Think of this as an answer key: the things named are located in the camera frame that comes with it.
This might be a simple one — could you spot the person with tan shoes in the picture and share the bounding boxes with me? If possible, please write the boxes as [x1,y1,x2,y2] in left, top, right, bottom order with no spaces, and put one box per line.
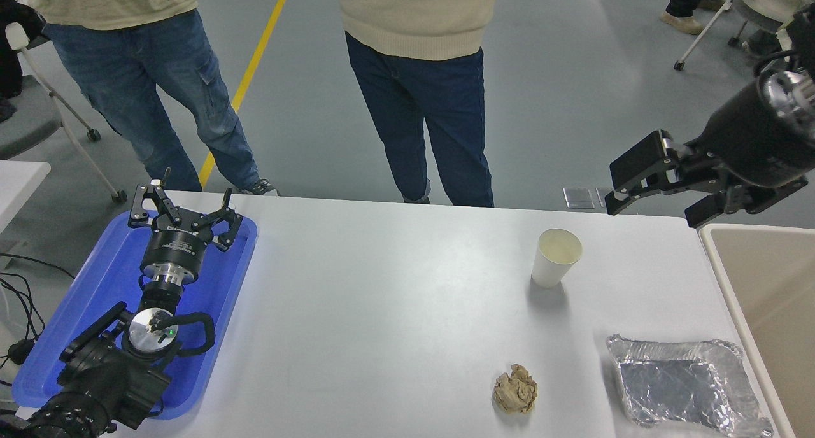
[661,0,730,36]

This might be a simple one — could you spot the white frame chair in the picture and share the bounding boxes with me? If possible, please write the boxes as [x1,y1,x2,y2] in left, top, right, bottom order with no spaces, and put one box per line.
[674,0,765,71]

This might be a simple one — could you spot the silver foil tray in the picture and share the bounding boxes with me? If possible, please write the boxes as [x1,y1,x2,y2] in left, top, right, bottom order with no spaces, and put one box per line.
[605,334,775,438]

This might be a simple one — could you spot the black power plug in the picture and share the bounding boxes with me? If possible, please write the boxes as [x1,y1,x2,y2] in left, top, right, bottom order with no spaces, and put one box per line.
[8,338,37,365]

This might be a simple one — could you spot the person in light jeans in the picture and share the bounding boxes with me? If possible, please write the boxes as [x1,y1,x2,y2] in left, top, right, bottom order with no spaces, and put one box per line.
[25,0,278,197]

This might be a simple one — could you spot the black cable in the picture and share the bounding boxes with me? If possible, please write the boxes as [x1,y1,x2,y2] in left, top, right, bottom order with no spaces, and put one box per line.
[0,252,76,279]
[0,276,46,346]

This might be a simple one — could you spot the blue plastic tray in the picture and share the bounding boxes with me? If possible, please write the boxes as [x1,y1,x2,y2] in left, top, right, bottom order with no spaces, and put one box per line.
[11,210,259,421]

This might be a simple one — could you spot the person in dark jeans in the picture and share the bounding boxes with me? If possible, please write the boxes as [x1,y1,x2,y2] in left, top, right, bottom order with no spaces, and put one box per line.
[339,0,499,208]

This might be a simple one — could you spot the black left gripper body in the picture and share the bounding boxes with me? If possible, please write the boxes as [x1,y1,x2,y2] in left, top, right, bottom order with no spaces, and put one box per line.
[139,216,211,276]

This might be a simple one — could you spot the person in dark clothes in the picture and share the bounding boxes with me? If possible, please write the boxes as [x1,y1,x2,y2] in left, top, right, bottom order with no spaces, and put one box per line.
[0,0,46,124]

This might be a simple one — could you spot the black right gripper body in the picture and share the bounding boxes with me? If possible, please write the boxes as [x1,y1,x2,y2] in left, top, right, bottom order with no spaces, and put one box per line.
[693,80,815,190]

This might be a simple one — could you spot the small white side table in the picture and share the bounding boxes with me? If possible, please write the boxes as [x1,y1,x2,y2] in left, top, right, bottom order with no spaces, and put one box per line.
[0,160,52,235]

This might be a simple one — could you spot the crumpled tan paper ball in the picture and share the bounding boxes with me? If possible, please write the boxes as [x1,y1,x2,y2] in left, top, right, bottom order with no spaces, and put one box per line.
[492,364,539,414]

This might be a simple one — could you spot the large pale bin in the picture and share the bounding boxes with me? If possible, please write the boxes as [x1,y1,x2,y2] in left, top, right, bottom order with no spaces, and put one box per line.
[699,223,815,438]

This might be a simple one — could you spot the white paper cup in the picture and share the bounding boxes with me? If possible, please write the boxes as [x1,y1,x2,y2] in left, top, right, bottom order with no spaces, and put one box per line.
[532,228,584,289]

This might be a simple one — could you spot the grey seat folding chair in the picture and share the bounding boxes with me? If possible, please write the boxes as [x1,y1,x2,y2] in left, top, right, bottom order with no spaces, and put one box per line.
[0,23,128,204]

